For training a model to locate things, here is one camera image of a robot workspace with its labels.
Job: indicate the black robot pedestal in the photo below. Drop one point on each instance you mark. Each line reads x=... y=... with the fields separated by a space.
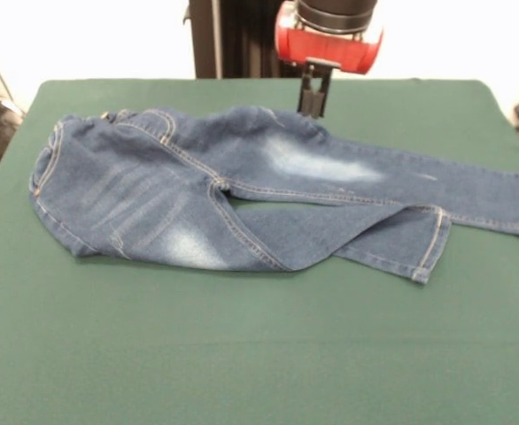
x=237 y=40

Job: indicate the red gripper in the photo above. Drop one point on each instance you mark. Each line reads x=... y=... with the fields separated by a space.
x=330 y=48

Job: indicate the blue denim jeans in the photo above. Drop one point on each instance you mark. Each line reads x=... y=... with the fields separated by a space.
x=242 y=186

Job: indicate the dark green table cloth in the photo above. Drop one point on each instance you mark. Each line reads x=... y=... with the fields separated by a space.
x=153 y=345

